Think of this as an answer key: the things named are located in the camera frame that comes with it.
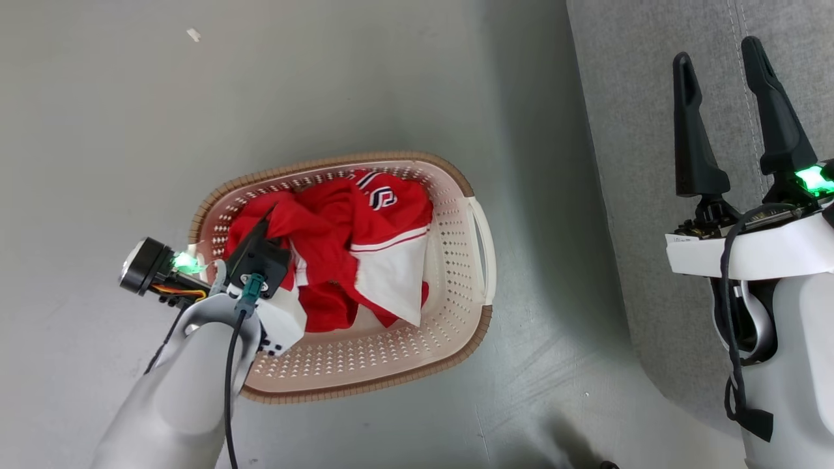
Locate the left gripper with motor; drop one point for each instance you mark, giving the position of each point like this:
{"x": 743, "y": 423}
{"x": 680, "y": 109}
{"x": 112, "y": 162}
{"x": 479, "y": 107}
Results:
{"x": 144, "y": 264}

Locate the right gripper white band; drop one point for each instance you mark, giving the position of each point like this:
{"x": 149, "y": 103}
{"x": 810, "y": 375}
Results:
{"x": 769, "y": 251}

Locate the red and white clothing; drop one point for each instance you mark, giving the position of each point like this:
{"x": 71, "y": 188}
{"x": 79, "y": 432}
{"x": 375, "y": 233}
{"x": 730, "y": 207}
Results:
{"x": 339, "y": 234}

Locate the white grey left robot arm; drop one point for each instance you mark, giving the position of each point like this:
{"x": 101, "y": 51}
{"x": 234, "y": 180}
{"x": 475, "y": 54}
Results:
{"x": 182, "y": 397}

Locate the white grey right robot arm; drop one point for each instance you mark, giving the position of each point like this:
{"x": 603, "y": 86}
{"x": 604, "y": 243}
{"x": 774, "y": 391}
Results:
{"x": 801, "y": 365}

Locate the beige perforated laundry basket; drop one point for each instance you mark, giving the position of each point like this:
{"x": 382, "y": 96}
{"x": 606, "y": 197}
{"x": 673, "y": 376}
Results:
{"x": 391, "y": 352}

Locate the grey fabric sofa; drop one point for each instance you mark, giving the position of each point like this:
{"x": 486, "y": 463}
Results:
{"x": 638, "y": 163}

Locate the small white paper scrap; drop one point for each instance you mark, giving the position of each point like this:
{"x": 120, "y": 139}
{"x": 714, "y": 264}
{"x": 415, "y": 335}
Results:
{"x": 193, "y": 35}

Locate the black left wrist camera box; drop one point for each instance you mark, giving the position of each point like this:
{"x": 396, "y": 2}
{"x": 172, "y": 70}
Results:
{"x": 264, "y": 260}

